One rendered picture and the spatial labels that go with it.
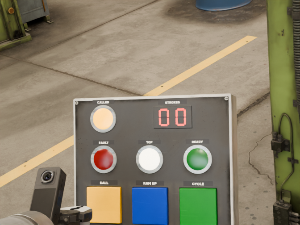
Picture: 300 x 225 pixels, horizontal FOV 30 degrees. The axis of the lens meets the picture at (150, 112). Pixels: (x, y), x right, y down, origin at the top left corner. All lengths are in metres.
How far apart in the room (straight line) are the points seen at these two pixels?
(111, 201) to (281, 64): 0.46
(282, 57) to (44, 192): 0.58
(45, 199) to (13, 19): 4.77
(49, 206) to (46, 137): 2.79
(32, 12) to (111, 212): 5.03
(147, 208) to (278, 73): 0.41
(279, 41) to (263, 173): 1.84
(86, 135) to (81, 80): 3.28
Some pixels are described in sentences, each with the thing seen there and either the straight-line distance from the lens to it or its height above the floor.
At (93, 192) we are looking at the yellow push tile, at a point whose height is 1.03.
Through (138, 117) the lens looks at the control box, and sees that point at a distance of 1.16.
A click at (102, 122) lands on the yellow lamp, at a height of 1.16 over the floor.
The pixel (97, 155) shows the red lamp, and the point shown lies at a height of 1.10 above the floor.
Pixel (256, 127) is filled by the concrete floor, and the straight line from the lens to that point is 3.43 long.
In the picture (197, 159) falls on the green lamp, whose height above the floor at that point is 1.09.
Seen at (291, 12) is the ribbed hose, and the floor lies 1.32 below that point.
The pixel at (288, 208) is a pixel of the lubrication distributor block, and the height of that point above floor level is 0.84.
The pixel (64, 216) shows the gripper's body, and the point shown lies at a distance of 0.96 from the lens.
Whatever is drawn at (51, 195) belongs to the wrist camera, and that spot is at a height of 1.18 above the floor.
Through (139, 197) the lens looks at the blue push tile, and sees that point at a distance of 1.16.
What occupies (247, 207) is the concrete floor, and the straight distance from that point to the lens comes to 2.78.
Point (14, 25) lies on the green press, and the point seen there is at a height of 0.18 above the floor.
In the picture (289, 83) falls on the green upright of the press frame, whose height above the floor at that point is 1.15.
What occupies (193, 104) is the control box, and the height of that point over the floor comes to 1.18.
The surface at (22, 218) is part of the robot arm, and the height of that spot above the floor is 1.22.
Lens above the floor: 1.69
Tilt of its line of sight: 27 degrees down
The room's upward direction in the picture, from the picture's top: 10 degrees counter-clockwise
